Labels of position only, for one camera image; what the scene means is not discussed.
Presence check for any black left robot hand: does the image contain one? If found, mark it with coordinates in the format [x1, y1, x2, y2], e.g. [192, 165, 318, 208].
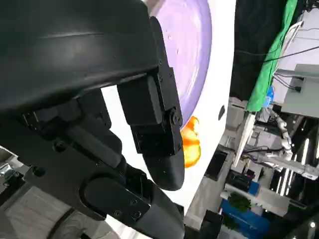
[0, 0, 185, 239]

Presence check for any orange and white bread roll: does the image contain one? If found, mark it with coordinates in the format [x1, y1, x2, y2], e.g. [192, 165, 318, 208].
[179, 116, 202, 169]

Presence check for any lilac plate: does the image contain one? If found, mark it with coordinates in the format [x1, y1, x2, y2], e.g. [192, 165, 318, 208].
[147, 0, 213, 129]

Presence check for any black backdrop cloth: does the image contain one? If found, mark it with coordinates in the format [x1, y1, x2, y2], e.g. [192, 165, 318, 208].
[230, 0, 295, 100]

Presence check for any white desk board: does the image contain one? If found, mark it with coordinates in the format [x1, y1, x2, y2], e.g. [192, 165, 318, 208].
[233, 113, 257, 168]

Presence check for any green cloth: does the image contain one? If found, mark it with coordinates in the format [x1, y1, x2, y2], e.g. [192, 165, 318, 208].
[245, 0, 306, 113]

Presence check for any green plant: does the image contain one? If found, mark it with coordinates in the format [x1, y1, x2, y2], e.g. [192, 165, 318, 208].
[228, 191, 252, 213]

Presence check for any grey white machine cabinet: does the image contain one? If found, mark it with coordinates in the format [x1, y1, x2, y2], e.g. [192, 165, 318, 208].
[273, 9, 319, 117]

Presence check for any blue storage box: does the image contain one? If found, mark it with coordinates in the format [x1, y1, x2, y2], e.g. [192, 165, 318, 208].
[220, 198, 271, 236]

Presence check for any thin black room cable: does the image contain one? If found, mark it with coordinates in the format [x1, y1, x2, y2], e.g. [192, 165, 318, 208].
[235, 45, 319, 62]

